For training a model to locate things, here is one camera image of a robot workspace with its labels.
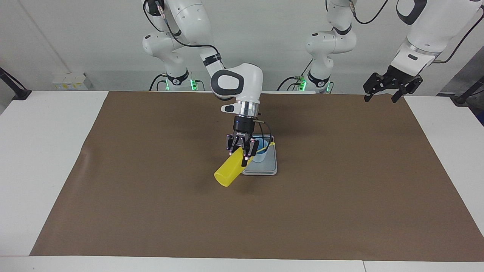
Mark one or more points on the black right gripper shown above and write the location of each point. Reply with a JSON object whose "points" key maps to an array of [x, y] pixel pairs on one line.
{"points": [[245, 130]]}

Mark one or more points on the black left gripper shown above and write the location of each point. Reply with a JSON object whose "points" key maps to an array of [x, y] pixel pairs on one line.
{"points": [[400, 74]]}

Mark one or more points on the light blue plastic cup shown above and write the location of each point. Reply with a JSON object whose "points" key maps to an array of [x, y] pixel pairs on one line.
{"points": [[261, 156]]}

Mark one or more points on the yellow squeeze bottle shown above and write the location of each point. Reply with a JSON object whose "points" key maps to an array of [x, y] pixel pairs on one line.
{"points": [[228, 172]]}

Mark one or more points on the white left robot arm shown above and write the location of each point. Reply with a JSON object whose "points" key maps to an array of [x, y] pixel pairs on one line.
{"points": [[435, 26]]}

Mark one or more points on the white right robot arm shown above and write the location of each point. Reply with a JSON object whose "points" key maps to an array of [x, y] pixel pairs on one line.
{"points": [[242, 81]]}

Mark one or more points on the silver digital kitchen scale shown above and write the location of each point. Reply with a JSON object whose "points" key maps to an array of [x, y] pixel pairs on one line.
{"points": [[264, 168]]}

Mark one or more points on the black clamp stand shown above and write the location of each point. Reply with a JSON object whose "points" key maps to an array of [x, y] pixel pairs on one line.
{"points": [[463, 98], [17, 92]]}

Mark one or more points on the dark grey panel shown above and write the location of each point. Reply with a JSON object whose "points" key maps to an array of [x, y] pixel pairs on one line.
{"points": [[465, 71]]}

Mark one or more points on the brown table mat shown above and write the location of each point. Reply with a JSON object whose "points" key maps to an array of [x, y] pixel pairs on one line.
{"points": [[227, 219]]}

